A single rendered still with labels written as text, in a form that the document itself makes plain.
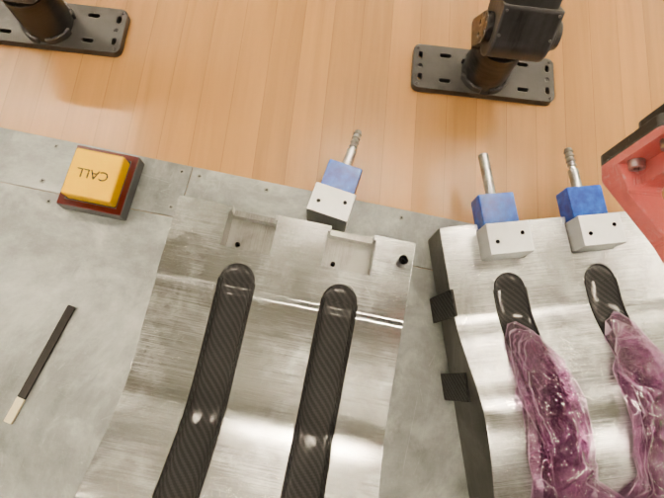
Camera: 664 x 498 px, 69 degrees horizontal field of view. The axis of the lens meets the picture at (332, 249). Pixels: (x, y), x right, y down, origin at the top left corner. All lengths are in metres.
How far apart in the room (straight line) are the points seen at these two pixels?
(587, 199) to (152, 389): 0.52
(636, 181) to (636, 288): 0.40
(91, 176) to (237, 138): 0.18
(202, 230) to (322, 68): 0.31
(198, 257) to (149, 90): 0.29
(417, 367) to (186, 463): 0.28
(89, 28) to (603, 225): 0.70
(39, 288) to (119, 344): 0.12
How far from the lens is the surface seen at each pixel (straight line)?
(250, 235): 0.55
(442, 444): 0.61
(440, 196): 0.65
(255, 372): 0.50
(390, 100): 0.70
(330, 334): 0.50
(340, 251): 0.54
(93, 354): 0.63
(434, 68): 0.73
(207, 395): 0.52
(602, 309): 0.63
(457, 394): 0.57
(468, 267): 0.57
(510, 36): 0.62
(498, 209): 0.59
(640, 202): 0.26
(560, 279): 0.61
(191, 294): 0.52
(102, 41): 0.78
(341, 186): 0.59
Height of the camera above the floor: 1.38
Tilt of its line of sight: 75 degrees down
